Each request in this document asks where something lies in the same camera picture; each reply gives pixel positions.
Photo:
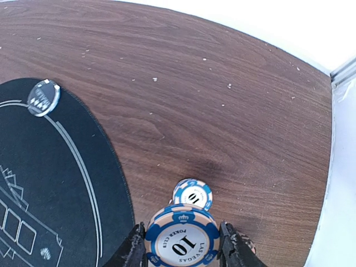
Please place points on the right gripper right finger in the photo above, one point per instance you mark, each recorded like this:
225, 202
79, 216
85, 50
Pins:
232, 250

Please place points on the clear acrylic dealer button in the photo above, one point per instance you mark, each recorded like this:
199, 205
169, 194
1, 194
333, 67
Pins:
43, 98

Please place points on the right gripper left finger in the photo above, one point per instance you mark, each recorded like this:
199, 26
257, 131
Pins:
132, 252

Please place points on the single blue poker chip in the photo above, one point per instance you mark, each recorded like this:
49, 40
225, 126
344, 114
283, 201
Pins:
194, 192

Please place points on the right aluminium frame post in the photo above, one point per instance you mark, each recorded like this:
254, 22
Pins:
343, 73

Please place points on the black white chip stack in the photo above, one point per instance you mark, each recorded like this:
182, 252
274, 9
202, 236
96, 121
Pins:
247, 241

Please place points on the round black poker mat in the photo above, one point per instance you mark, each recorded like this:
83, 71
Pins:
64, 197

